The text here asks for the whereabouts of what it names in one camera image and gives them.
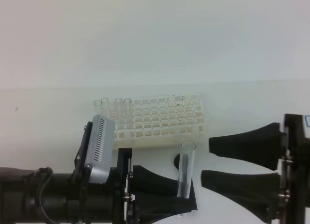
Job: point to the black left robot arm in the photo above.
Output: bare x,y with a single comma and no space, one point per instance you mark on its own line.
41,196

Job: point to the white test tube rack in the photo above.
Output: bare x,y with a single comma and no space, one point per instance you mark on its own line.
160,121

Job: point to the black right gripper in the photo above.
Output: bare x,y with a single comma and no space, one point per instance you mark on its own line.
259,194

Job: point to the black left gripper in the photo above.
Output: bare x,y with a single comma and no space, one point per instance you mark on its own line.
155,196

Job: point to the clear glass test tube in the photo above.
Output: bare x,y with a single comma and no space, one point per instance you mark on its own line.
186,147

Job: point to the black scoop tool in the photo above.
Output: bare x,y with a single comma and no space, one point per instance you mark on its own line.
184,163

